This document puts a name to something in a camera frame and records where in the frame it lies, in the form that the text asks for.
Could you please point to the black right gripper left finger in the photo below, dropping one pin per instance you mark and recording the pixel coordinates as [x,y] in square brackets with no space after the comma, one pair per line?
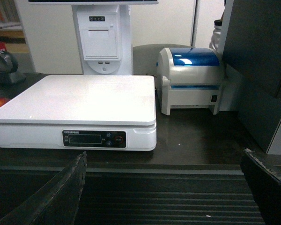
[55,203]

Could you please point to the white digital checkout scale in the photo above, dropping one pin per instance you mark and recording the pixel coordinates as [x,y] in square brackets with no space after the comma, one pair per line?
[88,112]

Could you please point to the grey black side cabinet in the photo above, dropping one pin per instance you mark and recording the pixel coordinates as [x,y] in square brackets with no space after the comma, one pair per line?
[252,47]

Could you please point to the wooden shelf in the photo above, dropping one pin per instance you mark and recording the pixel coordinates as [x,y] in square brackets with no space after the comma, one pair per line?
[11,31]

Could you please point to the black barcode scanner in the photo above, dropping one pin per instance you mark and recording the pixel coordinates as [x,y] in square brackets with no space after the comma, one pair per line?
[9,74]

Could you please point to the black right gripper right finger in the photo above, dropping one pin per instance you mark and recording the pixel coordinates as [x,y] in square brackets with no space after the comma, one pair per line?
[264,181]

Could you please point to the white blue label printer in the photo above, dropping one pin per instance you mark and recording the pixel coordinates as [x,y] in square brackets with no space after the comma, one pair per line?
[189,77]

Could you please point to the black checkout counter cabinet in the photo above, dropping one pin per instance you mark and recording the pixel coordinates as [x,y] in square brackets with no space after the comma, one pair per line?
[192,176]

